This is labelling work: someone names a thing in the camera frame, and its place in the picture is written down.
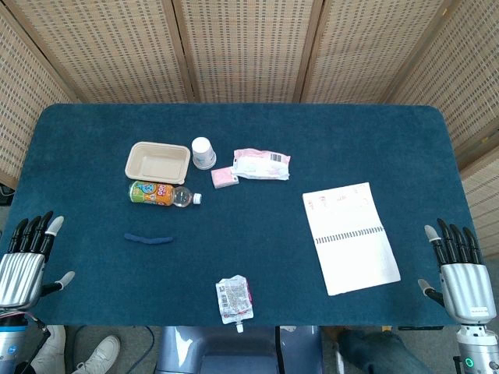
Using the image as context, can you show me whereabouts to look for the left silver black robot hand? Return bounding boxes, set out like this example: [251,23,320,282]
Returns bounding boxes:
[0,210,76,309]

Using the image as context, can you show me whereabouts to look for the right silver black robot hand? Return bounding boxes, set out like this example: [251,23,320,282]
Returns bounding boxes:
[417,217,491,324]

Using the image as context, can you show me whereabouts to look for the dark blue strip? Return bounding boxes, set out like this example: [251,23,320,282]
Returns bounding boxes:
[123,232,175,245]

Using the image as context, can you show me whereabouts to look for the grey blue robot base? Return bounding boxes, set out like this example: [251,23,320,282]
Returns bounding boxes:
[154,325,324,374]

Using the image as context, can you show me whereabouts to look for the white sneaker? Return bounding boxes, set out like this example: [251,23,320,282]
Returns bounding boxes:
[30,325,67,374]
[72,334,121,374]

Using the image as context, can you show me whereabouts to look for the open spiral notebook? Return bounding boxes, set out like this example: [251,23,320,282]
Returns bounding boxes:
[302,182,402,297]

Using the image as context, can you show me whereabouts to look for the orange green label drink bottle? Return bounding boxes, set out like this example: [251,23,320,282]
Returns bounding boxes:
[129,180,203,207]

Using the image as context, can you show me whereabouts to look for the beige disposable food tray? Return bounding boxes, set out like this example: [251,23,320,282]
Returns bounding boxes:
[124,141,192,185]

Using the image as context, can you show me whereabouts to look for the woven bamboo screen panel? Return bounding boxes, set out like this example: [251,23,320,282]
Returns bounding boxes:
[0,7,79,188]
[299,0,457,104]
[7,0,196,104]
[173,0,324,104]
[389,0,499,168]

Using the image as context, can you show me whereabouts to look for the dark blue table cloth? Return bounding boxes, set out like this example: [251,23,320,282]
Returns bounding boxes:
[0,103,483,328]

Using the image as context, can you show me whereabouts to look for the crumpled silver spout pouch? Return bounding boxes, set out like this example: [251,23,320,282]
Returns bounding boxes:
[215,274,254,333]

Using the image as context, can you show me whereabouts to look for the white paper cup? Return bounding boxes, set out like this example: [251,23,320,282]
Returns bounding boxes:
[191,136,217,171]

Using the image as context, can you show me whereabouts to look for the small pink block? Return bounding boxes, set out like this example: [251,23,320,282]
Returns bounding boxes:
[211,165,240,190]

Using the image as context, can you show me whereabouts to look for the pink white snack packet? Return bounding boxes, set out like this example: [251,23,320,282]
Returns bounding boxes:
[232,148,292,182]

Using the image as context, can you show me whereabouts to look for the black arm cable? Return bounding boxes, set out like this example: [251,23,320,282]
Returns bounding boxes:
[15,314,52,373]

